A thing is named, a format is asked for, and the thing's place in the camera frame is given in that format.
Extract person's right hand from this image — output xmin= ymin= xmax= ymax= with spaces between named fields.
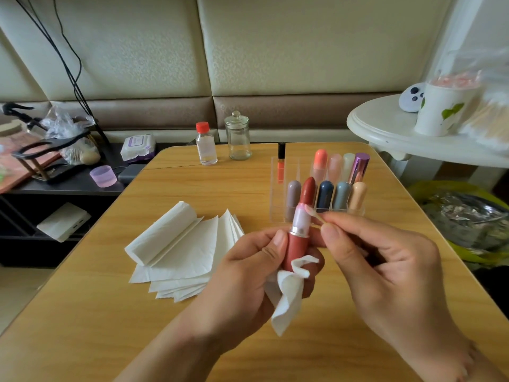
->
xmin=306 ymin=209 xmax=478 ymax=382

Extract person's left hand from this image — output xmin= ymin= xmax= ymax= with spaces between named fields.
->
xmin=187 ymin=227 xmax=326 ymax=355

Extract white tissue sheet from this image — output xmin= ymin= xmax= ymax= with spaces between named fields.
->
xmin=264 ymin=254 xmax=321 ymax=337

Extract stack of white tissues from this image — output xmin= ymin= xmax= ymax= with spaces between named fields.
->
xmin=125 ymin=201 xmax=245 ymax=303

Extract red lipstick pink tube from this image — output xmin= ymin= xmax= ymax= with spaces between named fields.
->
xmin=285 ymin=176 xmax=318 ymax=271

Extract clear acrylic lipstick organizer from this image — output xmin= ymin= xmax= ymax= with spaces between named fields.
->
xmin=277 ymin=142 xmax=371 ymax=213

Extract person's right forearm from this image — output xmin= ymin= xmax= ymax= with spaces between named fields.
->
xmin=445 ymin=346 xmax=509 ymax=382

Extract yellow-green bin with bag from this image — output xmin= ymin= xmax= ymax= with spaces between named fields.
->
xmin=406 ymin=180 xmax=509 ymax=267

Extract clear bottle red cap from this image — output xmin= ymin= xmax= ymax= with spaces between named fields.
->
xmin=196 ymin=121 xmax=218 ymax=166

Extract glass jar with lid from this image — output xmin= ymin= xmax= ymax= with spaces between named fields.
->
xmin=224 ymin=111 xmax=252 ymax=161

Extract white round side table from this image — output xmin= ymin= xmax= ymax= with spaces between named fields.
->
xmin=347 ymin=93 xmax=509 ymax=170

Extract wet wipes pack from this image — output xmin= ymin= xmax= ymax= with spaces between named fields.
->
xmin=121 ymin=133 xmax=157 ymax=162

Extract small purple plastic cup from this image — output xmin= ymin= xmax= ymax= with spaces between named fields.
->
xmin=90 ymin=165 xmax=118 ymax=188

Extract white mug green leaf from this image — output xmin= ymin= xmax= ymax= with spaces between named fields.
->
xmin=414 ymin=73 xmax=482 ymax=137

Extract white power bank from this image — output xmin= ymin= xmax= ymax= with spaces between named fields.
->
xmin=37 ymin=203 xmax=92 ymax=242

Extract black low shelf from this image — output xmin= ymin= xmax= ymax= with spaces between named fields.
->
xmin=0 ymin=139 xmax=196 ymax=267

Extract white panda figure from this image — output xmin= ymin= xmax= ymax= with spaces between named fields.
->
xmin=398 ymin=82 xmax=427 ymax=114

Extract crumpled clear plastic bag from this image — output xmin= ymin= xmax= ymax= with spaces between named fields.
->
xmin=41 ymin=101 xmax=102 ymax=166

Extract pink tray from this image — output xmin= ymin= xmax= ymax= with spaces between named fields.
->
xmin=0 ymin=127 xmax=60 ymax=194

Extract beige padded backrest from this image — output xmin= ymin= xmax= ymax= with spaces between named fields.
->
xmin=0 ymin=0 xmax=454 ymax=144

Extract jar with wooden lid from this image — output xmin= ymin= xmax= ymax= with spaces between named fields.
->
xmin=0 ymin=117 xmax=25 ymax=137

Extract black clip tool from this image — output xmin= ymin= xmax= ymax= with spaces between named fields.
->
xmin=0 ymin=101 xmax=45 ymax=128

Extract black cables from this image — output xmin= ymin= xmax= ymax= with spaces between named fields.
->
xmin=12 ymin=0 xmax=108 ymax=140

